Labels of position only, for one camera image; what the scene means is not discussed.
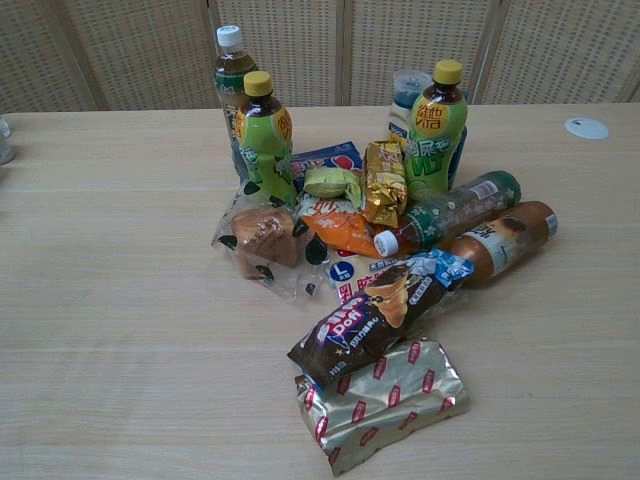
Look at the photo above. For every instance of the gold foil snack packet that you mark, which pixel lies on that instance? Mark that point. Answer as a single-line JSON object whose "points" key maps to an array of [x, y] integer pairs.
{"points": [[384, 184]]}

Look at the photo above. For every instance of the brown snack bag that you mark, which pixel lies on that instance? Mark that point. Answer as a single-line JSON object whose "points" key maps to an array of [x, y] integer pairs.
{"points": [[372, 312]]}

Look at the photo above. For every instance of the orange snack packet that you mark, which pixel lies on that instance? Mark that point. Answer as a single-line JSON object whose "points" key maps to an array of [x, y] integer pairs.
{"points": [[340, 227]]}

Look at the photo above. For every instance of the blue snack packet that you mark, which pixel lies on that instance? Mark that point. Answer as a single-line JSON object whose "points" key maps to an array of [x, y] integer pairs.
{"points": [[332, 159]]}

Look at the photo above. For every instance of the white-capped green tea bottle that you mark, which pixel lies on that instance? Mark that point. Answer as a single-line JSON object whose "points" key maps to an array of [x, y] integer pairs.
{"points": [[229, 70]]}

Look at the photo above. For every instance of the brown milk tea bottle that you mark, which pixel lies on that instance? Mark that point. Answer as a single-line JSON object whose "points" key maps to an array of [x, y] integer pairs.
{"points": [[505, 240]]}

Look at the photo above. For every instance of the bread in clear spotted bag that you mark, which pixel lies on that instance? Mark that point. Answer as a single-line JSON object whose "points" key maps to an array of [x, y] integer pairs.
{"points": [[265, 241]]}

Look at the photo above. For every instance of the white bottle with clear cap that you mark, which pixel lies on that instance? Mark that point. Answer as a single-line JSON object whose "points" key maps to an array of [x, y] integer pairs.
{"points": [[402, 107]]}

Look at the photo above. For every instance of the white glove packet blue label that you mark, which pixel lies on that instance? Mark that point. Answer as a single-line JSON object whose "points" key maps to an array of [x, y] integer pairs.
{"points": [[352, 277]]}

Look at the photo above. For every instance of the beige perforated folding screen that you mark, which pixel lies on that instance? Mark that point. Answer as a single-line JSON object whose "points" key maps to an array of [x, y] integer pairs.
{"points": [[320, 45]]}

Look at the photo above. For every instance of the gold packet with red logos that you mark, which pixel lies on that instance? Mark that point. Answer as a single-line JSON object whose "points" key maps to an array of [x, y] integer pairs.
{"points": [[385, 395]]}

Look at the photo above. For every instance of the yellow-capped green lemon tea bottle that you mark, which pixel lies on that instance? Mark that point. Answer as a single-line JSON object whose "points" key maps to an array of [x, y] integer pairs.
{"points": [[434, 145], [264, 150]]}

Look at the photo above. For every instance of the clear container at table edge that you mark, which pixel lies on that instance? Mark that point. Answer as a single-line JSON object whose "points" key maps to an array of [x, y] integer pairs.
{"points": [[5, 142]]}

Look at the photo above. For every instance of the dark green jasmine tea bottle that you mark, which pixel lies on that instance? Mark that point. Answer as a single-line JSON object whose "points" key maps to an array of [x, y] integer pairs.
{"points": [[450, 210]]}

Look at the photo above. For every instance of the small green wrapped snack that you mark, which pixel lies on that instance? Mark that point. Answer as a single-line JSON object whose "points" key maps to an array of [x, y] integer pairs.
{"points": [[325, 183]]}

